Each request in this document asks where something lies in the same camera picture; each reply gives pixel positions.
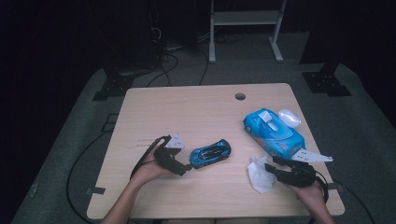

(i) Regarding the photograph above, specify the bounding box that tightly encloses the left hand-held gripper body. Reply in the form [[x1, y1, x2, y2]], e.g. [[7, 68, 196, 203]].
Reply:
[[153, 133, 186, 171]]

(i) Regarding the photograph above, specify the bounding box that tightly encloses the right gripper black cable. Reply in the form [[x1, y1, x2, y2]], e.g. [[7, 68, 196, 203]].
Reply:
[[313, 170, 331, 203]]

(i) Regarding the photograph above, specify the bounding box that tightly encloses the white wet wipe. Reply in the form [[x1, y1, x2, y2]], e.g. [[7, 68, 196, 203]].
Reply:
[[247, 155, 277, 195]]

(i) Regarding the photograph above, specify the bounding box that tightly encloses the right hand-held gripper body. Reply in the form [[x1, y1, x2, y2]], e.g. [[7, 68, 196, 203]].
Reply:
[[276, 147, 333, 189]]

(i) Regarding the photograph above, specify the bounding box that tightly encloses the white metal stand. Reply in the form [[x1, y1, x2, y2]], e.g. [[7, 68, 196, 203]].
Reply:
[[208, 0, 288, 64]]

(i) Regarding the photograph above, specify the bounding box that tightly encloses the blue toy car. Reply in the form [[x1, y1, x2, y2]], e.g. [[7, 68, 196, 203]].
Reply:
[[189, 138, 233, 170]]

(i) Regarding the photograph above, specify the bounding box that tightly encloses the white oval pack lid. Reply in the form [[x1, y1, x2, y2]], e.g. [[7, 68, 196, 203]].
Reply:
[[278, 108, 303, 129]]

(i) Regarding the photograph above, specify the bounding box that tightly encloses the long black floor cable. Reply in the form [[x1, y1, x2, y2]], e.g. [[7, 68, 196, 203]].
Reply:
[[65, 130, 108, 224]]

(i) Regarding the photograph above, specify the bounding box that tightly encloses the black floor frame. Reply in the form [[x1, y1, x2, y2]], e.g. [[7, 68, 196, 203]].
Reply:
[[101, 113, 120, 133]]

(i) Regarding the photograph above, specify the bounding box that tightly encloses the blue wet wipes pack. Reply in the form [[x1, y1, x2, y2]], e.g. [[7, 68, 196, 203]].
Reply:
[[243, 107, 306, 161]]

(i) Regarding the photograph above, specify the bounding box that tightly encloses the black stand base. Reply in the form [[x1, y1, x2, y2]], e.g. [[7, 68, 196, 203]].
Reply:
[[302, 61, 353, 97], [92, 68, 135, 102]]

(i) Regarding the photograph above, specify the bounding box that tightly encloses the black floor cable bundle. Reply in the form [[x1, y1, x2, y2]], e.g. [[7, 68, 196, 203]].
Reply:
[[146, 50, 180, 88]]

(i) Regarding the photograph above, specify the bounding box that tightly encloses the person's right hand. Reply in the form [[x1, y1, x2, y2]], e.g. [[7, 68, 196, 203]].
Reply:
[[288, 180, 325, 209]]

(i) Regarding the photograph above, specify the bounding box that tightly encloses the person's left hand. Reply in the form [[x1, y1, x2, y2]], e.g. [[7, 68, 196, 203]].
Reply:
[[130, 148, 172, 189]]

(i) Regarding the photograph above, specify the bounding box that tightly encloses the thin black floor cable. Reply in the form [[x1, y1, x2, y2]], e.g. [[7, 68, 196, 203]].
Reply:
[[198, 49, 210, 87]]

